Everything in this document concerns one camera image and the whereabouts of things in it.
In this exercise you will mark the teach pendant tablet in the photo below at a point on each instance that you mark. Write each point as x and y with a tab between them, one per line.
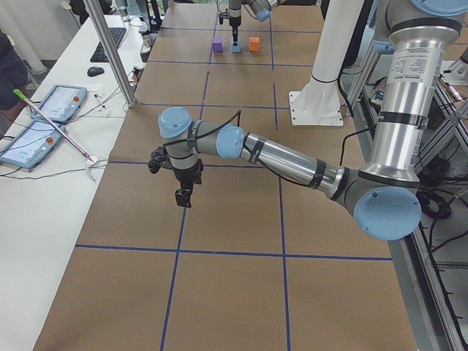
62	102
31	145

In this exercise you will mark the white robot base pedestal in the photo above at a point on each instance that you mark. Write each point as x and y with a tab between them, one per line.
318	103

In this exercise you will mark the aluminium frame post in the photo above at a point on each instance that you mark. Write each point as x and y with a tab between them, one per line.
98	19

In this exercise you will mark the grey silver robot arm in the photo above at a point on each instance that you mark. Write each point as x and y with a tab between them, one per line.
183	136

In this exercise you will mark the black computer mouse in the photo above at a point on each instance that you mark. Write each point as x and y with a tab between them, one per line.
95	71

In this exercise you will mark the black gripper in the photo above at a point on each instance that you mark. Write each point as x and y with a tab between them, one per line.
234	21

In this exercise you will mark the pink green stick tool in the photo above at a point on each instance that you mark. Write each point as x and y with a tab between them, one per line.
92	160

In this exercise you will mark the orange foam block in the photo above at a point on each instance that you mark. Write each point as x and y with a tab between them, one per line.
254	44

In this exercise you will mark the upper teach pendant tablet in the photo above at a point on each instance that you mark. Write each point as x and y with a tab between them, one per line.
62	102

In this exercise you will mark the purple foam block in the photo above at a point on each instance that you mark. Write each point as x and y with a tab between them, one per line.
217	45

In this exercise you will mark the lower teach pendant tablet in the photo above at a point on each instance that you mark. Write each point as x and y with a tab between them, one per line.
31	145

